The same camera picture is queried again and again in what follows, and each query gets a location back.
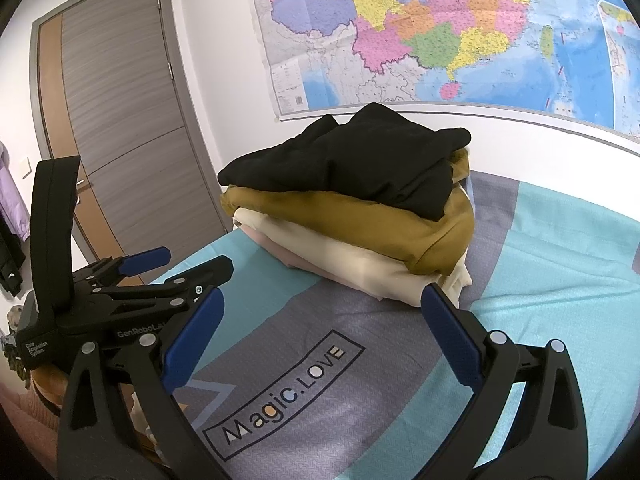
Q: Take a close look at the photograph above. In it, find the mustard garment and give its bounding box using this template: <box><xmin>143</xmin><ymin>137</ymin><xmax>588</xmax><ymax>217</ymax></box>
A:
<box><xmin>220</xmin><ymin>150</ymin><xmax>475</xmax><ymax>276</ymax></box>

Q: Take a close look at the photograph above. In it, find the person's left forearm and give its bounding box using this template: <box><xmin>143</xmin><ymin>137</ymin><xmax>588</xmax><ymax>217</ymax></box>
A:
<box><xmin>0</xmin><ymin>375</ymin><xmax>63</xmax><ymax>466</ymax></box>

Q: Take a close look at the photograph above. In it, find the cream garment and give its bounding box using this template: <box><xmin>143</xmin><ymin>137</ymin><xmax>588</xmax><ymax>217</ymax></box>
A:
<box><xmin>232</xmin><ymin>207</ymin><xmax>473</xmax><ymax>308</ymax></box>

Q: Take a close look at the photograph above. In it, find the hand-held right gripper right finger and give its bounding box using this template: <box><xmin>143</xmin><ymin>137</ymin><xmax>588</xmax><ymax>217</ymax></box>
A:
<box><xmin>420</xmin><ymin>282</ymin><xmax>587</xmax><ymax>480</ymax></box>

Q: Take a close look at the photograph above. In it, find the purple hanging jacket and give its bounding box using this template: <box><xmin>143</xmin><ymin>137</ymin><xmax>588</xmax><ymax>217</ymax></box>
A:
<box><xmin>0</xmin><ymin>140</ymin><xmax>26</xmax><ymax>246</ymax></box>

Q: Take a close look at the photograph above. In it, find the grey wooden door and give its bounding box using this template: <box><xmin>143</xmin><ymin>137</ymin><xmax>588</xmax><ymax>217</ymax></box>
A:
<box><xmin>31</xmin><ymin>0</ymin><xmax>233</xmax><ymax>271</ymax></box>

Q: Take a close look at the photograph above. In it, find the pale pink garment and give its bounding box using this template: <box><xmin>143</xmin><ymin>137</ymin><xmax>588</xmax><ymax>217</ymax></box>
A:
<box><xmin>242</xmin><ymin>225</ymin><xmax>386</xmax><ymax>301</ymax></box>

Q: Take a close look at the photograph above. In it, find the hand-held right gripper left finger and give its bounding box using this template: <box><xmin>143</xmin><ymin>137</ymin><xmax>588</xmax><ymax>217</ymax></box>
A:
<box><xmin>56</xmin><ymin>286</ymin><xmax>226</xmax><ymax>480</ymax></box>

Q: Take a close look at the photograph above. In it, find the black garment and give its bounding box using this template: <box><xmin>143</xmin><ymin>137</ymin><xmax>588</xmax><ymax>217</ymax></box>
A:
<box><xmin>217</xmin><ymin>102</ymin><xmax>472</xmax><ymax>222</ymax></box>

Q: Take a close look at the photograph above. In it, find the teal and grey bed sheet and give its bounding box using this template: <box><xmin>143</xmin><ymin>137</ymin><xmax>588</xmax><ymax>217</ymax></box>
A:
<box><xmin>145</xmin><ymin>170</ymin><xmax>640</xmax><ymax>480</ymax></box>

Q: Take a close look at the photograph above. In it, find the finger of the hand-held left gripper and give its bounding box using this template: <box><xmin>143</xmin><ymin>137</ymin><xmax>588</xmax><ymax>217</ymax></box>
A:
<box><xmin>70</xmin><ymin>246</ymin><xmax>172</xmax><ymax>287</ymax></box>
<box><xmin>90</xmin><ymin>255</ymin><xmax>235</xmax><ymax>312</ymax></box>

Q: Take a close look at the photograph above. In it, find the black hanging jacket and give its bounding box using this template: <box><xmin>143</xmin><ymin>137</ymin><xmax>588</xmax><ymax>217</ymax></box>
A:
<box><xmin>0</xmin><ymin>230</ymin><xmax>26</xmax><ymax>296</ymax></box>

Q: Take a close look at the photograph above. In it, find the colourful wall map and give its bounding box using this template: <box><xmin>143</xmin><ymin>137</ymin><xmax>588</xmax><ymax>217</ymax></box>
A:
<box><xmin>245</xmin><ymin>0</ymin><xmax>640</xmax><ymax>141</ymax></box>

